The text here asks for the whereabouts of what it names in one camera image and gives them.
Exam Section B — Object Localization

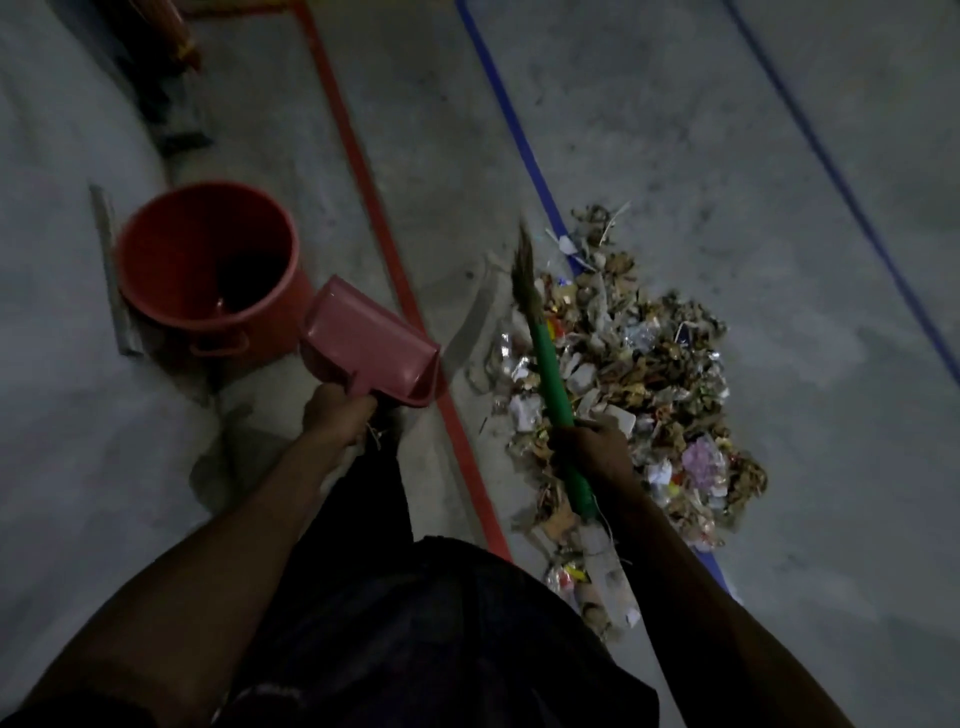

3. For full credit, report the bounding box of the pile of litter scraps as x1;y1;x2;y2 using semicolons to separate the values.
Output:
468;201;770;646

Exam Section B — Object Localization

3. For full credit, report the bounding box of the person's left forearm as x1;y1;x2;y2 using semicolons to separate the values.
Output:
15;431;354;728

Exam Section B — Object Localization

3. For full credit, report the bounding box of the person's right hand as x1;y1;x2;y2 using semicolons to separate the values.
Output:
549;416;641;502

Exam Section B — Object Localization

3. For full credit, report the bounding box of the person's dark clothing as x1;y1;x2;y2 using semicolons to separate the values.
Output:
213;408;661;728

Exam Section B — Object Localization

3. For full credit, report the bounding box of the person's left hand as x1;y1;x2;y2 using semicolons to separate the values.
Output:
301;382;378;450

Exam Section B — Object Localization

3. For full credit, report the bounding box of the person's right forearm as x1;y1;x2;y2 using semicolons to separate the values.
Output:
600;483;856;728

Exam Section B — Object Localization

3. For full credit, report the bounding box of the green-handled grass broom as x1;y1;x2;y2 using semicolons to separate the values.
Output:
511;222;601;522

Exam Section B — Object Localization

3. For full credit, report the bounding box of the red plastic bucket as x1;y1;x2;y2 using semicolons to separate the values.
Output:
114;181;318;369

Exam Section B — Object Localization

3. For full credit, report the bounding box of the pink plastic dustpan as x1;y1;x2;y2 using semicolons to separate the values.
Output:
299;274;444;409

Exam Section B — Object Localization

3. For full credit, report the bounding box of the dark stand with red parts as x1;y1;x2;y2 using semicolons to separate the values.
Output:
90;0;215;160

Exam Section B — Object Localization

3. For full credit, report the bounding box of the grey metal strip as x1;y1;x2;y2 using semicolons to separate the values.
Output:
88;184;140;358

